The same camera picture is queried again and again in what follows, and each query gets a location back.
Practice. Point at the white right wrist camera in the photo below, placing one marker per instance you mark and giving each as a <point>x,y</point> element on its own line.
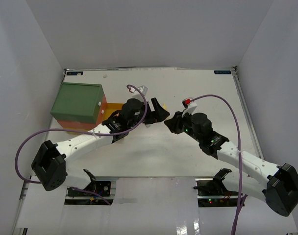
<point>189,106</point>

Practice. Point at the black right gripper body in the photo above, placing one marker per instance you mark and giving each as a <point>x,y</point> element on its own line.
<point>184,124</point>

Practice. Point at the blue table label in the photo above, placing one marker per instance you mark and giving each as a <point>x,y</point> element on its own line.
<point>221,72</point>
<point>74,73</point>

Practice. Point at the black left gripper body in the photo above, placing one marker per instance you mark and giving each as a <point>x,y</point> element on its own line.
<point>150,118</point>

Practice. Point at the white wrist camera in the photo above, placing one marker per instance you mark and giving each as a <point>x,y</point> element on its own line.
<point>143,90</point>
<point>189,106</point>

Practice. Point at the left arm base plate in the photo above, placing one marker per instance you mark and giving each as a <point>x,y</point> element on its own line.
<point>98,193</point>

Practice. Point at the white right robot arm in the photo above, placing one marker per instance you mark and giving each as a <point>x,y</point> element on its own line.
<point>276,185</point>

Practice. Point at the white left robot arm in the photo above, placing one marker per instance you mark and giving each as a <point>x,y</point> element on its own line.
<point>52,161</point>

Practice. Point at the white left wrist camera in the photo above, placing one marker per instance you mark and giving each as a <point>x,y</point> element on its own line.
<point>143,90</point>

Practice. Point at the red drawer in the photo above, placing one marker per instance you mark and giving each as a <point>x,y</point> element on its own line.
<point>87,120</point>

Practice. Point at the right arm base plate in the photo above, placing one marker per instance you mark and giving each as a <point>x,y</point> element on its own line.
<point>212,195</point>

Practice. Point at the yellow drawer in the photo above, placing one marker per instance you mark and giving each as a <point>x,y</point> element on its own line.
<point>107,112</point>

